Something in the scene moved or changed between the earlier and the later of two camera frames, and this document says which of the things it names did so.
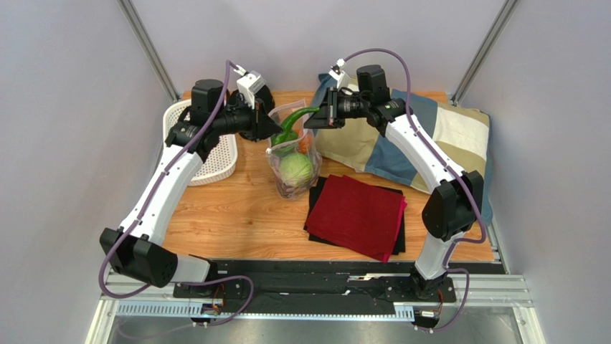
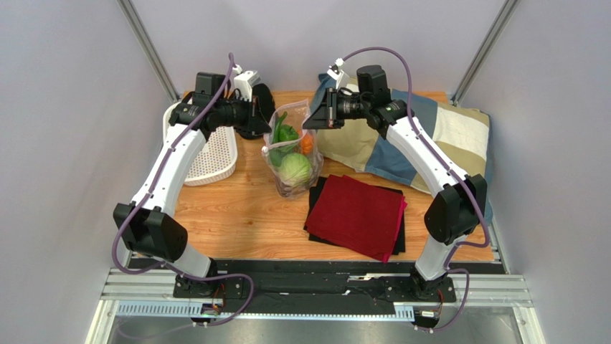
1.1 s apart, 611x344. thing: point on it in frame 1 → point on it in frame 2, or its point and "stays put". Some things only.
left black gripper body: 244,120 stays put
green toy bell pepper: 285,149 → 287,133
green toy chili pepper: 287,135 → 275,151
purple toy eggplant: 291,190 stays put
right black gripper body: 330,113 stays put
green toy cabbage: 295,169 stays put
